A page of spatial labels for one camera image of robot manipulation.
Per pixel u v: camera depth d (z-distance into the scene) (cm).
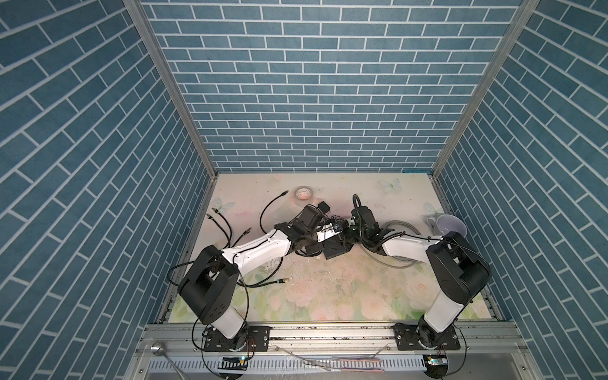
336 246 83
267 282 85
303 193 112
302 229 67
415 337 73
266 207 108
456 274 47
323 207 106
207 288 44
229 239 96
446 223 97
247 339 67
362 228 72
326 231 75
